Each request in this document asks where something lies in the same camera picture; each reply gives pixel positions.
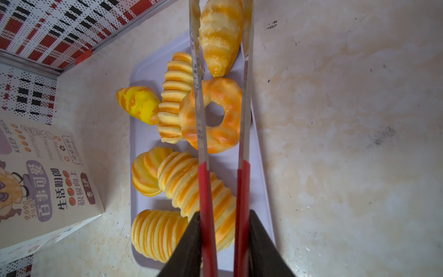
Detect glazed ring donut bread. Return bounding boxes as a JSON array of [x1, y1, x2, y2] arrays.
[[179, 77, 242, 154]]

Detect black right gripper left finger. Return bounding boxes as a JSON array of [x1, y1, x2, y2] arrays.
[[158, 212, 202, 277]]

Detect red handled metal tongs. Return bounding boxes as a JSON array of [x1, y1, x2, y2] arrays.
[[181, 1, 254, 277]]

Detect lilac plastic tray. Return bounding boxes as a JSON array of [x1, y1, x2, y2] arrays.
[[129, 29, 276, 272]]

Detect white printed paper bag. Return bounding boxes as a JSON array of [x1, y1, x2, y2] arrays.
[[1, 111, 105, 264]]

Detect small croissant bread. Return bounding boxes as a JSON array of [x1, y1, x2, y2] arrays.
[[199, 0, 243, 77]]

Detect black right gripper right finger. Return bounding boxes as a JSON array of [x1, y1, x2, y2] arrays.
[[249, 210, 295, 277]]

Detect bottom ridged bread loaf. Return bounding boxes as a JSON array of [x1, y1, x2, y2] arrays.
[[131, 210, 189, 263]]

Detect long ridged bread loaf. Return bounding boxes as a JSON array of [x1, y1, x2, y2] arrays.
[[158, 151, 236, 252]]

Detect striped oval bread roll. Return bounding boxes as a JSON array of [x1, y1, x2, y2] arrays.
[[158, 52, 193, 144]]

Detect round striped bun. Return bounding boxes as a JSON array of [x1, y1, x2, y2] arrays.
[[132, 147, 173, 197]]

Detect yellow sweet potato bread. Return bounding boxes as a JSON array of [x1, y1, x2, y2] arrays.
[[116, 86, 160, 125]]

